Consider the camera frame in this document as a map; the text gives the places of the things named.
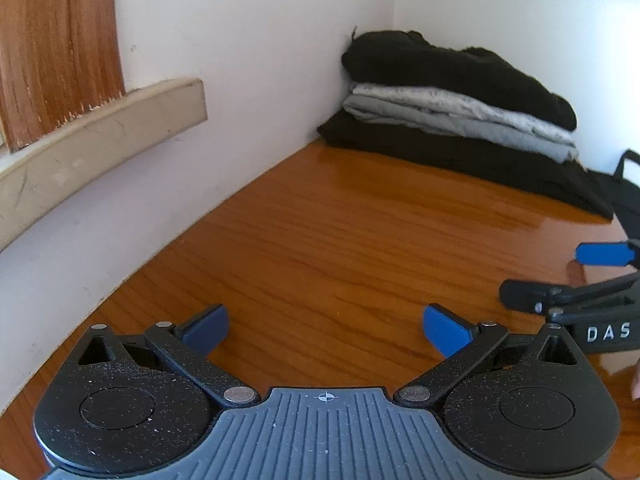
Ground black Nike sweatpants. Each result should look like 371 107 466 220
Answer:
342 30 577 131

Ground person's right hand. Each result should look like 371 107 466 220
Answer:
630 361 640 401

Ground black bag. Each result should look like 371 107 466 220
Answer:
589 150 640 240

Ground black folded garment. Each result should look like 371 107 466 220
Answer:
318 110 614 220

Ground grey folded garment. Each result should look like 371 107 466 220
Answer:
343 94 579 164

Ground white patterned folded cloth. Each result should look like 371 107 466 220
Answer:
350 82 574 145

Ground brown wooden window frame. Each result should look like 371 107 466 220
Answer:
1 0 125 153

